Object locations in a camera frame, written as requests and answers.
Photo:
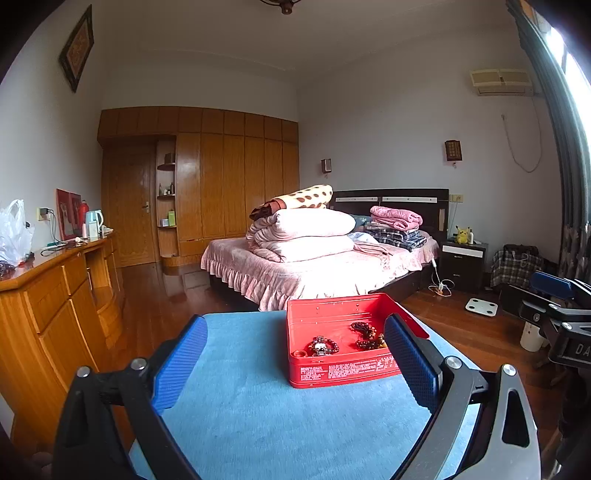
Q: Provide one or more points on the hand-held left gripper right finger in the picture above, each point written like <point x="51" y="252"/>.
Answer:
<point x="411" y="364"/>

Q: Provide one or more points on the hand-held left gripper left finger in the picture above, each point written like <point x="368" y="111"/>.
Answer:
<point x="180" y="364"/>

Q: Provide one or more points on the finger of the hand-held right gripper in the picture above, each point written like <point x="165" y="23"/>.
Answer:
<point x="551" y="286"/>
<point x="531" y="311"/>

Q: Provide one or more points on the red tin box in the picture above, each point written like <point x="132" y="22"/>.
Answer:
<point x="341" y="369"/>

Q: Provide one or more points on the white floor appliance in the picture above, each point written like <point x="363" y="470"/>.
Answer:
<point x="533" y="339"/>

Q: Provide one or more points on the plaid bag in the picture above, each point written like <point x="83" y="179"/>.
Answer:
<point x="515" y="267"/>

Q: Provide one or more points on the white bathroom scale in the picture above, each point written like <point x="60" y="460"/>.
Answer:
<point x="482" y="307"/>

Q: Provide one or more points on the dark nightstand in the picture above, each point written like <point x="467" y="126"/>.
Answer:
<point x="461" y="270"/>

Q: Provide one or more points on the dark wooden bed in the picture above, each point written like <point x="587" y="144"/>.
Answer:
<point x="406" y="281"/>

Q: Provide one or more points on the yellow plush toy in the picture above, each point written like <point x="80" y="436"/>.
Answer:
<point x="461" y="235"/>

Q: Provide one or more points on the blue table mat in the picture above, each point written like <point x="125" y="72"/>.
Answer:
<point x="277" y="415"/>

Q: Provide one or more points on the pink towel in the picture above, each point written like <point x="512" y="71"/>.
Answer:
<point x="371" y="248"/>

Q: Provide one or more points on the plaid folded clothes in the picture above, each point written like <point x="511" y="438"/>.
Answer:
<point x="399" y="240"/>

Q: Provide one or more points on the wooden sideboard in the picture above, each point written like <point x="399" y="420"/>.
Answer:
<point x="55" y="314"/>

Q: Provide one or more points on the pink frilled bedspread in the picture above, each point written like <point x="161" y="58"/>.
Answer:
<point x="286" y="281"/>

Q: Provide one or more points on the light blue clothes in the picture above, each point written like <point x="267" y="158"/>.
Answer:
<point x="362" y="236"/>

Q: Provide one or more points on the green box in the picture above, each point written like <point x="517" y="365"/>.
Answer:
<point x="171" y="218"/>

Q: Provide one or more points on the small pink folded blanket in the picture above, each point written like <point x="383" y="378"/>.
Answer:
<point x="397" y="218"/>

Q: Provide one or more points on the dark window curtain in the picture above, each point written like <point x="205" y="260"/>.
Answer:
<point x="561" y="138"/>

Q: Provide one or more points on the large pink folded quilt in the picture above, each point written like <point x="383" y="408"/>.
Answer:
<point x="304" y="226"/>
<point x="304" y="249"/>

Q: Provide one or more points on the white electric kettle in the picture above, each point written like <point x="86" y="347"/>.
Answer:
<point x="94" y="225"/>

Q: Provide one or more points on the wooden door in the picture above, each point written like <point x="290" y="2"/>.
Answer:
<point x="131" y="207"/>

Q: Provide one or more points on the red thermos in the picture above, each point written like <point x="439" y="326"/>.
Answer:
<point x="83" y="214"/>

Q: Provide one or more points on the wooden wardrobe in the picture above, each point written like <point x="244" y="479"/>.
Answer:
<point x="231" y="184"/>

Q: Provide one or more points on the red picture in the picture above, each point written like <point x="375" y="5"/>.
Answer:
<point x="67" y="214"/>

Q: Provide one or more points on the cream brown-spotted blanket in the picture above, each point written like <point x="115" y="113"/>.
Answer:
<point x="304" y="198"/>

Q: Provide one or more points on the white plastic bag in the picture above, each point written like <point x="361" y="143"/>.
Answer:
<point x="14" y="235"/>

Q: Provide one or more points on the ceiling fan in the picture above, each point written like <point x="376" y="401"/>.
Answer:
<point x="281" y="5"/>

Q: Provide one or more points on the brown wall lamp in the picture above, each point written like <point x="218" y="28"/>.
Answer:
<point x="453" y="151"/>

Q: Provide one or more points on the wall socket with charger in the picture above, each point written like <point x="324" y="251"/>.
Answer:
<point x="45" y="213"/>

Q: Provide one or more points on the wall air conditioner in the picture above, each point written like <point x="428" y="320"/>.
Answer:
<point x="501" y="83"/>

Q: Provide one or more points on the small wall lamp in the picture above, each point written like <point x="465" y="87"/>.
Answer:
<point x="326" y="166"/>

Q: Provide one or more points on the dark framed wall picture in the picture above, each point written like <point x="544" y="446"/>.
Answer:
<point x="76" y="46"/>

